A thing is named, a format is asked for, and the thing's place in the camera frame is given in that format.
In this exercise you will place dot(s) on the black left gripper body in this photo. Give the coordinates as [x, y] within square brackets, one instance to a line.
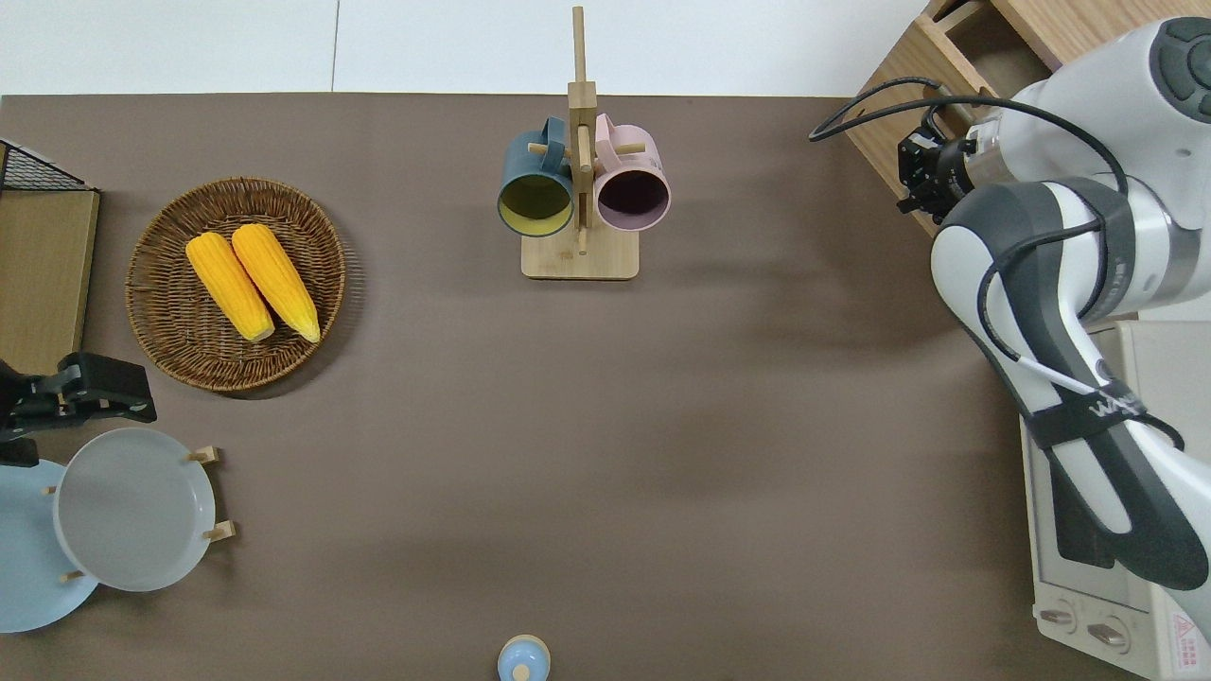
[28, 407]

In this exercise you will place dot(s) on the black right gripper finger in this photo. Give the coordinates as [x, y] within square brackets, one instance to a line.
[909, 201]
[910, 148]

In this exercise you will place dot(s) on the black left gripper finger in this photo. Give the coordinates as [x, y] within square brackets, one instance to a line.
[109, 374]
[132, 410]

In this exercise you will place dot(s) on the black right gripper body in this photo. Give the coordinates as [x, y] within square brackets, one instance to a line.
[932, 175]

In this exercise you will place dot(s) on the light wooden drawer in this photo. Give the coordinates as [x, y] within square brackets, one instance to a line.
[880, 123]

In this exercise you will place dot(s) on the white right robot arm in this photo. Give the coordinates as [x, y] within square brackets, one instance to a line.
[1060, 265]

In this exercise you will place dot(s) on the round wicker basket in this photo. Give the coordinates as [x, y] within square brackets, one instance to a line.
[170, 322]

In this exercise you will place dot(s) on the wooden plate rack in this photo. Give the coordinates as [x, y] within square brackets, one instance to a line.
[210, 455]

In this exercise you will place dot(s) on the grey round plate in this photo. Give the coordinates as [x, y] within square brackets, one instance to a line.
[132, 511]

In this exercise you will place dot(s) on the wooden board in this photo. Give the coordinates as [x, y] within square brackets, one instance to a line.
[43, 284]

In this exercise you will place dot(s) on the yellow corn cob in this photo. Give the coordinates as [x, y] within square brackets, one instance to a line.
[276, 279]
[229, 286]

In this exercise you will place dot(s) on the light blue round plate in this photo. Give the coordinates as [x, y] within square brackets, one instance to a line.
[28, 567]

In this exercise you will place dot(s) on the oak wooden cabinet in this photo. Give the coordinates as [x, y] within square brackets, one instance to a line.
[1088, 24]

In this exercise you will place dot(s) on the pink mug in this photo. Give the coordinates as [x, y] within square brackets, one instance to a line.
[632, 194]

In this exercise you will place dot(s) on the brown table mat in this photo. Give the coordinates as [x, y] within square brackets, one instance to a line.
[662, 426]

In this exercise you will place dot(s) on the wooden mug tree stand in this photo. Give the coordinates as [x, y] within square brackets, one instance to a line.
[580, 255]

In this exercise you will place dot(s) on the dark blue mug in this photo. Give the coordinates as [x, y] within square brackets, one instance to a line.
[535, 203]

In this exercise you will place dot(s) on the white toaster oven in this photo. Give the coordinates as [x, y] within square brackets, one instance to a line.
[1088, 586]

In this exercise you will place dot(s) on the light blue round jar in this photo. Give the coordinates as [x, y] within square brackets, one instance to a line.
[523, 659]

